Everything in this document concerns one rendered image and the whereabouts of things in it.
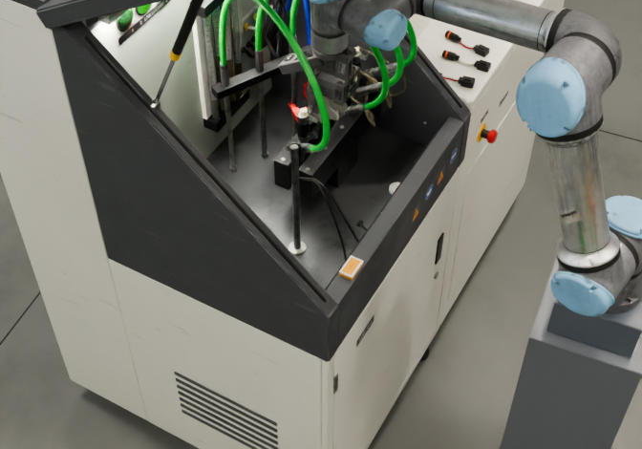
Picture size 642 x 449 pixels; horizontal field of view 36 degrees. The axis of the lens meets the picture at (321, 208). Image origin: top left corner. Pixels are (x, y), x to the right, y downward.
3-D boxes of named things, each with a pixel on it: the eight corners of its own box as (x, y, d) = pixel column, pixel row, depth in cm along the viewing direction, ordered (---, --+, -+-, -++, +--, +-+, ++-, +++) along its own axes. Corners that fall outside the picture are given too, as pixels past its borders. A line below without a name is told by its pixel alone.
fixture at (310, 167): (312, 221, 230) (311, 175, 219) (275, 205, 233) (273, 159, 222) (379, 133, 250) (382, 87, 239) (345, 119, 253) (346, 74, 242)
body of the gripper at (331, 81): (342, 110, 202) (342, 63, 193) (305, 96, 205) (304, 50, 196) (359, 88, 207) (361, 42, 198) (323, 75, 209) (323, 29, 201)
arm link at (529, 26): (648, 10, 169) (408, -54, 194) (619, 42, 163) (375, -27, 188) (640, 67, 177) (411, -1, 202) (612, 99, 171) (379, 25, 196)
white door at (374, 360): (333, 505, 260) (336, 357, 210) (326, 501, 261) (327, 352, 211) (438, 329, 298) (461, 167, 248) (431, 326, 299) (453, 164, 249)
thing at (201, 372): (326, 529, 266) (328, 364, 208) (150, 435, 286) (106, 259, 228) (438, 341, 308) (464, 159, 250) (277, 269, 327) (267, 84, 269)
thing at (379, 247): (337, 350, 211) (338, 304, 199) (319, 341, 212) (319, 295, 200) (458, 168, 247) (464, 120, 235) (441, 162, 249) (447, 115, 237)
